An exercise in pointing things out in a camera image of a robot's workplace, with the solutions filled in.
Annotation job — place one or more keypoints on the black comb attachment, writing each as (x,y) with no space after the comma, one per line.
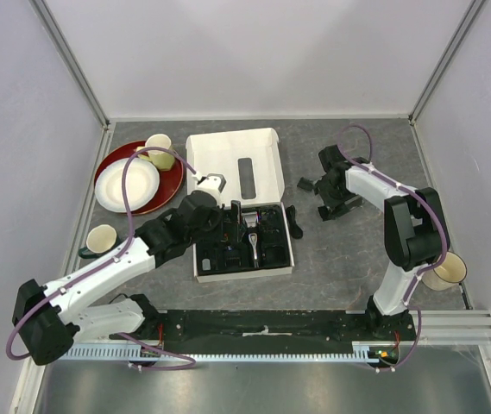
(275,255)
(306,184)

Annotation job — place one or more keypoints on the white cup green handle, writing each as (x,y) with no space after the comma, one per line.
(100,240)

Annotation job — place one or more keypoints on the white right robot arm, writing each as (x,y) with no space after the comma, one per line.
(415,234)

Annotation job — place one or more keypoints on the cream enamel mug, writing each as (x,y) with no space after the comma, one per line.
(451,272)

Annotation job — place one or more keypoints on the yellow mug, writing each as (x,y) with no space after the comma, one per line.
(163,161)

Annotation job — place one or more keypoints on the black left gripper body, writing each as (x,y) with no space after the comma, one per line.
(212,225)

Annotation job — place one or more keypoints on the black plastic tray insert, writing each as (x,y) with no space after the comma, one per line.
(231,255)

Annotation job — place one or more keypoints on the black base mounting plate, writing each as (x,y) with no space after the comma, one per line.
(335,325)

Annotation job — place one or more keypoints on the silver black hair clipper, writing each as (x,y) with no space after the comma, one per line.
(251,221)

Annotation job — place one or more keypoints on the white cardboard box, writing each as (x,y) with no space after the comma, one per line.
(248,159)

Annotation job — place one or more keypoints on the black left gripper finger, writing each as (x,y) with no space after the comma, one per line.
(227,222)
(236,213)

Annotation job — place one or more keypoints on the light blue cable duct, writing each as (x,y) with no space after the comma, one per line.
(242,349)

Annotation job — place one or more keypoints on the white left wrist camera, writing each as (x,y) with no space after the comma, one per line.
(212,184)

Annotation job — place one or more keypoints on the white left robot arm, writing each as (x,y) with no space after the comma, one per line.
(47,317)

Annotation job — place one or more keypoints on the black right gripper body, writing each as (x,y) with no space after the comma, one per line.
(335,197)

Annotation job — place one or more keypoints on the small clear oil bottle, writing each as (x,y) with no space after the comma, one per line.
(206,264)

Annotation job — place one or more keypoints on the white round plate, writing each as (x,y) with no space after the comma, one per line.
(142,183)

